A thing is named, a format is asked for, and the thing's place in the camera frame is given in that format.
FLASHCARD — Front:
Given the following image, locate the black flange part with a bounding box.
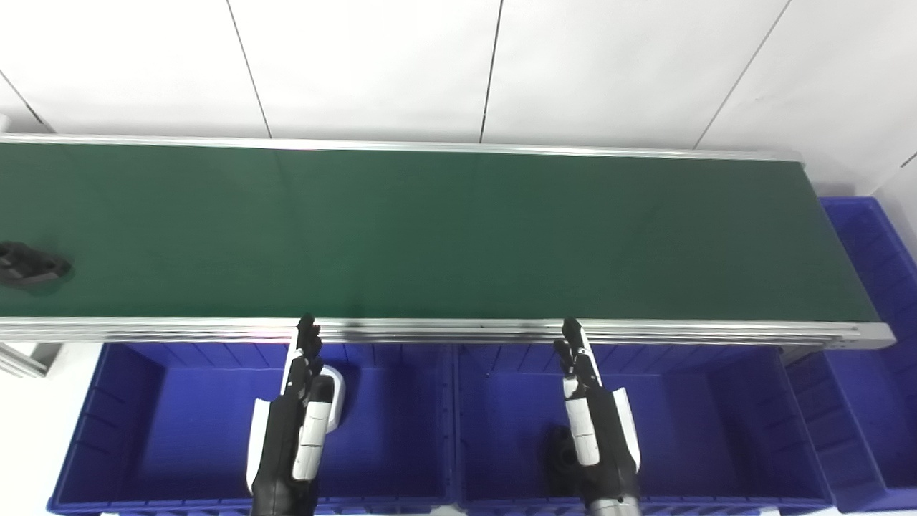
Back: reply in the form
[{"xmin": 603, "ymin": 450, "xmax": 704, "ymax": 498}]
[{"xmin": 0, "ymin": 242, "xmax": 72, "ymax": 289}]

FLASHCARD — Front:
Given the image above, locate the green conveyor belt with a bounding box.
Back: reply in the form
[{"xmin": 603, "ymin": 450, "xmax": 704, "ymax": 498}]
[
  {"xmin": 0, "ymin": 133, "xmax": 896, "ymax": 352},
  {"xmin": 0, "ymin": 142, "xmax": 881, "ymax": 323}
]

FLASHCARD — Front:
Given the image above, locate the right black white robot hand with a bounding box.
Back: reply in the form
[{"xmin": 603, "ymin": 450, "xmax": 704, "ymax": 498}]
[{"xmin": 553, "ymin": 317, "xmax": 642, "ymax": 502}]

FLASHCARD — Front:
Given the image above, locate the aluminium conveyor support leg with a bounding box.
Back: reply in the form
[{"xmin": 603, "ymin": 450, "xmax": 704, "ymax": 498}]
[{"xmin": 0, "ymin": 343, "xmax": 48, "ymax": 378}]

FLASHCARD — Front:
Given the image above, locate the blue plastic bin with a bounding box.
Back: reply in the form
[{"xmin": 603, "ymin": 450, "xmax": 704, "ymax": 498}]
[
  {"xmin": 453, "ymin": 343, "xmax": 836, "ymax": 514},
  {"xmin": 47, "ymin": 343, "xmax": 456, "ymax": 516},
  {"xmin": 784, "ymin": 197, "xmax": 917, "ymax": 512}
]

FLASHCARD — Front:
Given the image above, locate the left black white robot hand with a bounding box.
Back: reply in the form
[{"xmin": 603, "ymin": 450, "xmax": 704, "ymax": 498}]
[{"xmin": 246, "ymin": 314, "xmax": 336, "ymax": 516}]

